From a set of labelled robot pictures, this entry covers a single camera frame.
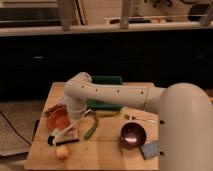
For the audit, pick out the white dish brush black head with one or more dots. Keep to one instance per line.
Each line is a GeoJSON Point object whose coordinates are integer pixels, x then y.
{"type": "Point", "coordinates": [56, 135]}

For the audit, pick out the red bowl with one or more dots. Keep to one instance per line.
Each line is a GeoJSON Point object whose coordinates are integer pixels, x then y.
{"type": "Point", "coordinates": [58, 120]}

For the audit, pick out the dark purple metal bowl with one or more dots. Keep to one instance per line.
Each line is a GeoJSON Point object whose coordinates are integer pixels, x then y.
{"type": "Point", "coordinates": [132, 135]}

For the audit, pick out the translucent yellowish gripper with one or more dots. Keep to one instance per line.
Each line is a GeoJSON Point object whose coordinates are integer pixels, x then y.
{"type": "Point", "coordinates": [76, 116]}

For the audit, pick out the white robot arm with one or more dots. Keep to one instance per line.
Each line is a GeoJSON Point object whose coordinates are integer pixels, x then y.
{"type": "Point", "coordinates": [184, 110]}

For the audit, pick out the blue sponge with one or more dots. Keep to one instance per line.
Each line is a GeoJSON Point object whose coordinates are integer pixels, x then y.
{"type": "Point", "coordinates": [149, 150]}

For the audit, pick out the green plastic tray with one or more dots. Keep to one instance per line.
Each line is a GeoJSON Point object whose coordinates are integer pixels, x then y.
{"type": "Point", "coordinates": [106, 80]}

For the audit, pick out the brown wooden block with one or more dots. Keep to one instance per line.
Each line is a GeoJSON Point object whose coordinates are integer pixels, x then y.
{"type": "Point", "coordinates": [68, 137]}

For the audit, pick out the green cucumber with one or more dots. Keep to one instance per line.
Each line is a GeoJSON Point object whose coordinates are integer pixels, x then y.
{"type": "Point", "coordinates": [93, 128]}

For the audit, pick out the yellow onion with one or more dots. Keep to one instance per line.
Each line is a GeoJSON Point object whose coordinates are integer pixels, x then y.
{"type": "Point", "coordinates": [62, 152]}

